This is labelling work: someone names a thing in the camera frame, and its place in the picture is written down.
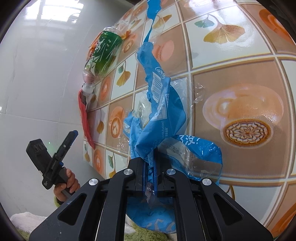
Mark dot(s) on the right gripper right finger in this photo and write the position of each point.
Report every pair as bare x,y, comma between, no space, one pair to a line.
202,210

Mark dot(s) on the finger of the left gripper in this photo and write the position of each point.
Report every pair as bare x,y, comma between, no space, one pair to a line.
64,147

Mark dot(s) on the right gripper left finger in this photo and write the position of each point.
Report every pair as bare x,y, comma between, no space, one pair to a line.
97,210

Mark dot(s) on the red snack wrapper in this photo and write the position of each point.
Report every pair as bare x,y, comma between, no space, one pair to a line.
83,113

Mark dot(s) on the blue plastic bag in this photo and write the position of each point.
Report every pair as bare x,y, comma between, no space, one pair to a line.
156,134

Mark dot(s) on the green label plastic bottle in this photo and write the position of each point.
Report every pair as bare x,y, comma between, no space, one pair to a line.
100,56

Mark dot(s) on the person left hand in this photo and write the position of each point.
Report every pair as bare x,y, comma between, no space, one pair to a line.
72,184

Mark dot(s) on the white fluffy cloth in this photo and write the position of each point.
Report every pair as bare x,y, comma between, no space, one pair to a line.
26,221

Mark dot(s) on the orange peel piece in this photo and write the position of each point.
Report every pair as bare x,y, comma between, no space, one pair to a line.
126,35

